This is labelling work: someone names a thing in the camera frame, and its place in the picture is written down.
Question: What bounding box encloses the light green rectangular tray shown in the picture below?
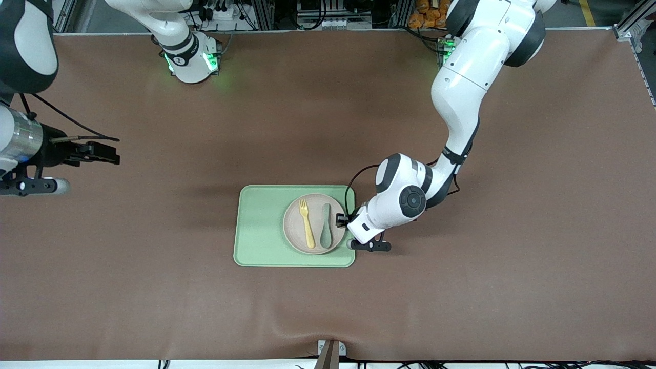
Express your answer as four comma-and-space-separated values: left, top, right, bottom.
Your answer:
233, 185, 356, 268

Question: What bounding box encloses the aluminium corner frame profile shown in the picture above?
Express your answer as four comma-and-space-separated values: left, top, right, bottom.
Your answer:
612, 0, 656, 108
51, 0, 78, 34

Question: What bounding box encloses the round beige plate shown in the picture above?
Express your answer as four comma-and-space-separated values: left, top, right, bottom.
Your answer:
283, 193, 348, 255

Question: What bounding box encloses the teal plastic spoon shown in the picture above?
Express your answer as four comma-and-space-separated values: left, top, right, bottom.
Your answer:
319, 203, 333, 250

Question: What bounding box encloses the brown table cover mat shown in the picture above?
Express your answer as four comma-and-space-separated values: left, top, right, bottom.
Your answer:
0, 28, 656, 362

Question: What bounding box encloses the white power strip with plugs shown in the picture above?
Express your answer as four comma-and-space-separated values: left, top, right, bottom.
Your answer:
197, 0, 248, 24

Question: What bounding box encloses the yellow plastic fork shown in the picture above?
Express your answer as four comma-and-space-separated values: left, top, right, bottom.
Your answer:
299, 199, 317, 250

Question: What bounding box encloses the metal table edge clamp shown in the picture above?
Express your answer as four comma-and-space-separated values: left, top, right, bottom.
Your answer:
314, 339, 347, 369

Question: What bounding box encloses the long white socket strip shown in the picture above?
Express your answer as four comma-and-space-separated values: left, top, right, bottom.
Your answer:
299, 17, 373, 30

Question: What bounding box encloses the orange snack packs pile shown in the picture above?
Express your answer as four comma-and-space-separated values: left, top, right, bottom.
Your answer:
408, 0, 453, 30

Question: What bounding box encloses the aluminium frame post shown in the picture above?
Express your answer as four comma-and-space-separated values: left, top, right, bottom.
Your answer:
250, 0, 276, 31
391, 0, 415, 29

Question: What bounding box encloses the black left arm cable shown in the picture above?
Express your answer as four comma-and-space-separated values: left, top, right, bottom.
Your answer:
344, 163, 383, 217

